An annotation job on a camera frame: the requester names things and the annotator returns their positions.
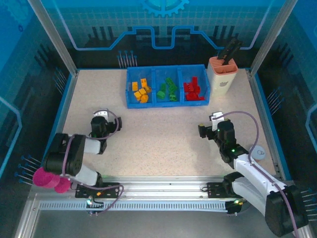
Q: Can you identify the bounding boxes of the blue plastic bin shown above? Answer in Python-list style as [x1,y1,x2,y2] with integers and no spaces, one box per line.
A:
[177,64,210,107]
[152,66,184,108]
[126,67,157,109]

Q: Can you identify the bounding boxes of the grey round disc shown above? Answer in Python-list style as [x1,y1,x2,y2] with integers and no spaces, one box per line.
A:
[252,144,267,161]

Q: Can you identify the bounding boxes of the aluminium frame post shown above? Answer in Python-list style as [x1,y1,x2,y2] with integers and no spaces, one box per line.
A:
[249,0,299,75]
[27,0,79,75]

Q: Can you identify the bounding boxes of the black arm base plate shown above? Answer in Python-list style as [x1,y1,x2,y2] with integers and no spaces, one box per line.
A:
[75,182,120,199]
[206,181,239,199]

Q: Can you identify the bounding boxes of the large magenta foam cylinder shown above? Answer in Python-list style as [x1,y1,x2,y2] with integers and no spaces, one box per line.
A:
[32,166,61,189]

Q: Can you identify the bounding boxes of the white knife block salmon top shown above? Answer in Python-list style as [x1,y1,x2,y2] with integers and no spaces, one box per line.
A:
[207,56,239,96]

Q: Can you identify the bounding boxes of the aluminium mounting rail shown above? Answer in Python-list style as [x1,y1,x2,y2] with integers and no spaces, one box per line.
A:
[71,175,279,200]

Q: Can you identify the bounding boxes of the blue table edging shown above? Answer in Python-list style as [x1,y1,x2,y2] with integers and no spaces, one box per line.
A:
[50,71,80,156]

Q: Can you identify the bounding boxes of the small magenta foam cylinder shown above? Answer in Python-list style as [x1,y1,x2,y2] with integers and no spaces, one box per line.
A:
[54,177,71,194]

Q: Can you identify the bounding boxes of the slotted grey cable duct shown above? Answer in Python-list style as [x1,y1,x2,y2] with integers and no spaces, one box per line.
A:
[38,199,230,213]

